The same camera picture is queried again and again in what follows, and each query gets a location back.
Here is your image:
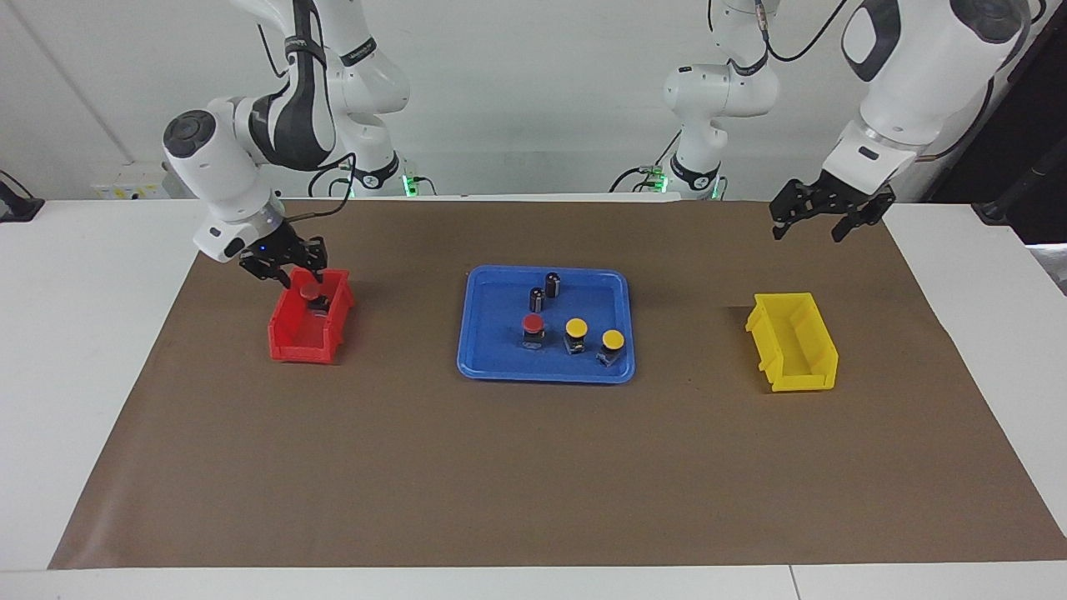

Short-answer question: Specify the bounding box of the black base cable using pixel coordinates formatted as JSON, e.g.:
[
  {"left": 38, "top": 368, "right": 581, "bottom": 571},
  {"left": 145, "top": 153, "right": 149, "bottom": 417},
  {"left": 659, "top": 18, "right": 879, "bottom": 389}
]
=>
[
  {"left": 609, "top": 129, "right": 680, "bottom": 194},
  {"left": 307, "top": 161, "right": 438, "bottom": 198}
]

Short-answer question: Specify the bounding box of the yellow plastic bin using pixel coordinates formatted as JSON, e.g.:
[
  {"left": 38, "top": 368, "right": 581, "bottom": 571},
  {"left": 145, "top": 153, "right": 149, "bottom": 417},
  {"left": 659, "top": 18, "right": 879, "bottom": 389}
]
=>
[{"left": 744, "top": 292, "right": 839, "bottom": 393}]

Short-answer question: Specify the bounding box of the white wall outlet box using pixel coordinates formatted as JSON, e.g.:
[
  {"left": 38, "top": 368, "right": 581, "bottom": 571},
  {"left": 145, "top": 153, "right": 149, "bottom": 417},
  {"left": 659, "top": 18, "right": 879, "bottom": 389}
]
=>
[{"left": 90, "top": 162, "right": 170, "bottom": 201}]

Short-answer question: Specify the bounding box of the black equipment stand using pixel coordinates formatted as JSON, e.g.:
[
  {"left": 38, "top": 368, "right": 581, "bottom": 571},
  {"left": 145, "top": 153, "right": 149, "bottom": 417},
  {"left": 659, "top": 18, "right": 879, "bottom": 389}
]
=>
[{"left": 921, "top": 25, "right": 1067, "bottom": 245}]

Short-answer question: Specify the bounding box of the red plastic bin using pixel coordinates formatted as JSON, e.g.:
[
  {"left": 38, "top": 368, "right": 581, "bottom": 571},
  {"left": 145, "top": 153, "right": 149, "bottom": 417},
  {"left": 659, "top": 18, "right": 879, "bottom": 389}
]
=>
[{"left": 268, "top": 267, "right": 355, "bottom": 365}]

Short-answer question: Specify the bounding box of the black clamp mount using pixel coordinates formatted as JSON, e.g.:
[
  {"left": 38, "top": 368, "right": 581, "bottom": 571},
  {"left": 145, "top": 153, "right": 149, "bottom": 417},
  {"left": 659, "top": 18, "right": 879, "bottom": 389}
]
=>
[{"left": 0, "top": 171, "right": 45, "bottom": 223}]

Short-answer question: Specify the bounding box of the blue plastic tray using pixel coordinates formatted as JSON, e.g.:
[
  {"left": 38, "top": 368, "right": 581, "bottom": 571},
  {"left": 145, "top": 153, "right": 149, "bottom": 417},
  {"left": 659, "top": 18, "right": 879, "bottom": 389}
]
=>
[{"left": 456, "top": 265, "right": 637, "bottom": 385}]

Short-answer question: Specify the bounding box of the brown paper mat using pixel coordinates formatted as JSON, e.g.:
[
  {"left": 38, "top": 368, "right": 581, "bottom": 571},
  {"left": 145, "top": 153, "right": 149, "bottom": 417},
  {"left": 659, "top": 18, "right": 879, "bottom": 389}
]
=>
[{"left": 48, "top": 198, "right": 1067, "bottom": 570}]

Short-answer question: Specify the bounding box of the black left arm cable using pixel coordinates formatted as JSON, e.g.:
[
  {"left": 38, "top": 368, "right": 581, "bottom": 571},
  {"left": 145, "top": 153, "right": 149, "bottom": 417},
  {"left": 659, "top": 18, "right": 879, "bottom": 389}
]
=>
[{"left": 754, "top": 0, "right": 851, "bottom": 64}]

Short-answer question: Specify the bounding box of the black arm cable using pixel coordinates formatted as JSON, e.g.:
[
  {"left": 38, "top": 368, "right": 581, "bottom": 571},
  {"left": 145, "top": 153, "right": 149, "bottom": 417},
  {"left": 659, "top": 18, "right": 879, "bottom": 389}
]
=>
[
  {"left": 754, "top": 0, "right": 851, "bottom": 64},
  {"left": 292, "top": 152, "right": 359, "bottom": 223}
]

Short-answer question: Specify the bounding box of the black right base cable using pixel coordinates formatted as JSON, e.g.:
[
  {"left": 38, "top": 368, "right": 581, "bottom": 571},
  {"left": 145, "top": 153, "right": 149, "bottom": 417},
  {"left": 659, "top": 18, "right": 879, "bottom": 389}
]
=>
[{"left": 307, "top": 161, "right": 438, "bottom": 198}]

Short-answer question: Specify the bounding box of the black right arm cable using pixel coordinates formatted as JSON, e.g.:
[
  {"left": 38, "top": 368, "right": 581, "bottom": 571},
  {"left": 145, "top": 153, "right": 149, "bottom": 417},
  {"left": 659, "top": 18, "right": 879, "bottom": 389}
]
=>
[{"left": 292, "top": 152, "right": 359, "bottom": 223}]

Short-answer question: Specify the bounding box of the black left base cable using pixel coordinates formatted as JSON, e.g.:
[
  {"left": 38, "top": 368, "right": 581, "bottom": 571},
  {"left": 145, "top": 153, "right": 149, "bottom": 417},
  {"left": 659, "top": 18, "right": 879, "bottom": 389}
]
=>
[{"left": 609, "top": 129, "right": 680, "bottom": 194}]

